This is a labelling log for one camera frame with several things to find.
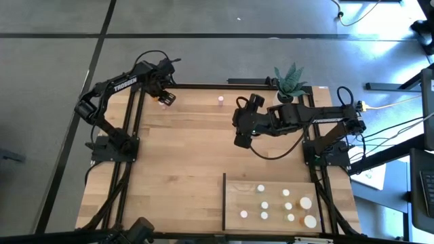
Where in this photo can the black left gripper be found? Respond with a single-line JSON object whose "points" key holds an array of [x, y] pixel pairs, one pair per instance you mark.
{"points": [[161, 79]]}

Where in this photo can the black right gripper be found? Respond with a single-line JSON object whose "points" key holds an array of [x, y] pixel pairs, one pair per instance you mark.
{"points": [[249, 123]]}

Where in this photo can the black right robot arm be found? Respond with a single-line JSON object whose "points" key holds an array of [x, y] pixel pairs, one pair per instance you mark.
{"points": [[315, 118]]}

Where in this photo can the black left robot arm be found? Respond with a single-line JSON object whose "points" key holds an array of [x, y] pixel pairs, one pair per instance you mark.
{"points": [[101, 101]]}

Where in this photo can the green plant white pot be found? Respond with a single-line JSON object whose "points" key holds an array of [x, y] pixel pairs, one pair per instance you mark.
{"points": [[288, 84]]}

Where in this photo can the white box with logo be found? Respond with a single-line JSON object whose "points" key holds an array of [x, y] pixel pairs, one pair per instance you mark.
{"points": [[371, 176]]}

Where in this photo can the black stand leg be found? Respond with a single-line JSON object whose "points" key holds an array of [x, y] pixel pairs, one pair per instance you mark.
{"points": [[383, 86]]}

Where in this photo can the black diagonal stand bar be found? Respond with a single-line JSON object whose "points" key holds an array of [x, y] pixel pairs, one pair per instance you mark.
{"points": [[390, 154]]}

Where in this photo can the grey floor object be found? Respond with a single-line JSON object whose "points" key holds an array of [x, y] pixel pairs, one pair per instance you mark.
{"points": [[10, 156]]}

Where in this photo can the black monitor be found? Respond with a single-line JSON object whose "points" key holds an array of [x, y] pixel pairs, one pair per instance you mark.
{"points": [[428, 108]]}

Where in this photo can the black keyboard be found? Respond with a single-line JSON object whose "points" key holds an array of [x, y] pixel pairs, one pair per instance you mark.
{"points": [[424, 189]]}

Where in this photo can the black aluminium table frame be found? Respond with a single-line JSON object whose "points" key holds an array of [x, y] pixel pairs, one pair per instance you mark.
{"points": [[203, 86]]}

